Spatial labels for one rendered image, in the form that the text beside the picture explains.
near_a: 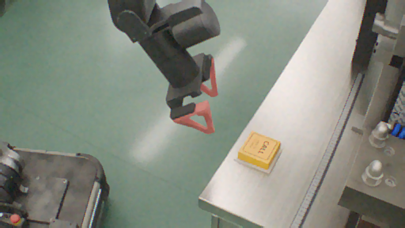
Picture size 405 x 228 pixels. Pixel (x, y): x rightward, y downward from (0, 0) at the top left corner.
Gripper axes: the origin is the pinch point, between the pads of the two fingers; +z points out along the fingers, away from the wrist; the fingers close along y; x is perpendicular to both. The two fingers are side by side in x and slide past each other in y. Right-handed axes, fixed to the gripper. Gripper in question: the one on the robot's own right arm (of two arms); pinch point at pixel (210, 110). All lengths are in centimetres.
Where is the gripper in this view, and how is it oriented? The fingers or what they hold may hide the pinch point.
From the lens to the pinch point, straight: 76.9
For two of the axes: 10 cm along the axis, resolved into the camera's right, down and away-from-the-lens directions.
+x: -8.7, 3.0, 4.0
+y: 0.9, -7.0, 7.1
